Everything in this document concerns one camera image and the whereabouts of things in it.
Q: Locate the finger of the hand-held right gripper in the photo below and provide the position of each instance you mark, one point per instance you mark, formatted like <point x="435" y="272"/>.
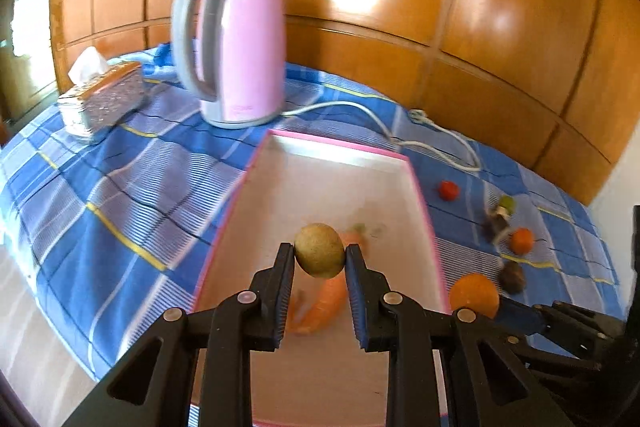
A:
<point x="520" y="317"/>

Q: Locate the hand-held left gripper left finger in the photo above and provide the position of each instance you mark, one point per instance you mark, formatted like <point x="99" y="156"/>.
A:
<point x="287" y="287"/>

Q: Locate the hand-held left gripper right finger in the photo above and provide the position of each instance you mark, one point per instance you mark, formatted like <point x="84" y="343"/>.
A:
<point x="355" y="292"/>

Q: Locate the orange carrot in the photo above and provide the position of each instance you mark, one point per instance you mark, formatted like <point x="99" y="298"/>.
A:
<point x="325" y="307"/>

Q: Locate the dark brown round fruit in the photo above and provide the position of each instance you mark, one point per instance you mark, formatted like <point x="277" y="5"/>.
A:
<point x="512" y="277"/>

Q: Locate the round tan fruit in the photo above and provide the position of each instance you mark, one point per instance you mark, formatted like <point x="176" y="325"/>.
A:
<point x="319" y="249"/>

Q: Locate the large orange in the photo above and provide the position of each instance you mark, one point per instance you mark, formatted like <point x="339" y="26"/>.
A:
<point x="474" y="294"/>

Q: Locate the small orange tangerine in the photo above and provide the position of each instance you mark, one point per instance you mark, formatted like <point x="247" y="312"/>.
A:
<point x="522" y="241"/>

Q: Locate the brown wood-like chunk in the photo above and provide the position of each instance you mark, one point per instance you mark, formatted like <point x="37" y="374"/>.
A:
<point x="498" y="224"/>

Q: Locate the pink rimmed tray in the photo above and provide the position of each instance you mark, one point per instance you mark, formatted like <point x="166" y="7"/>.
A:
<point x="340" y="192"/>

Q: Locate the green grape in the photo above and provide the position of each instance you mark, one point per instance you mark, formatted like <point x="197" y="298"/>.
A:
<point x="508" y="203"/>

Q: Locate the small red tomato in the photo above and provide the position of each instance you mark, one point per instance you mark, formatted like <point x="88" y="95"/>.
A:
<point x="449" y="191"/>

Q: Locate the blue checkered bedsheet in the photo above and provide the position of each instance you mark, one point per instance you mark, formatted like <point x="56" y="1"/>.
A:
<point x="125" y="187"/>

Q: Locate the pink electric kettle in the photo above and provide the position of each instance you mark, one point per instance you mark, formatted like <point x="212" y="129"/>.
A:
<point x="250" y="47"/>

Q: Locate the silver patterned tissue box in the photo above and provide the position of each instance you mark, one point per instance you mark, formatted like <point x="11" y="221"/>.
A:
<point x="110" y="99"/>

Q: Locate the white tissue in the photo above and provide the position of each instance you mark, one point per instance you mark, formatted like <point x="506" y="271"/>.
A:
<point x="87" y="67"/>

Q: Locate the glass window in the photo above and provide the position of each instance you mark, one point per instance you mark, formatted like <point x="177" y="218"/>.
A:
<point x="30" y="32"/>

